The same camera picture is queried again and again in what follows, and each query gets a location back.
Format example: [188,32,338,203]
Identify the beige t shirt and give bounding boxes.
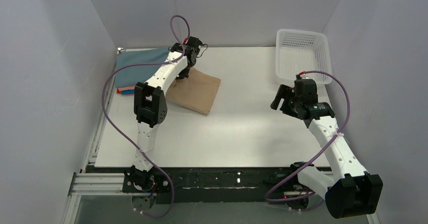
[166,68,221,116]

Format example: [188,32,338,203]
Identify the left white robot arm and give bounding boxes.
[125,36,204,192]

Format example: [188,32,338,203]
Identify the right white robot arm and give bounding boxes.
[265,78,383,218]

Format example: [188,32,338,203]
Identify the white plastic basket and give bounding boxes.
[275,29,332,81]

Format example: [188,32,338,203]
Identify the folded grey-blue t shirt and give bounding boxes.
[115,47,169,88]

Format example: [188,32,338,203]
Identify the folded pink t shirt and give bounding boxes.
[117,85,135,92]

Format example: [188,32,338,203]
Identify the folded blue t shirt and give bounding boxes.
[121,89,135,95]

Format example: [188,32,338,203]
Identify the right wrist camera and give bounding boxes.
[294,72,317,95]

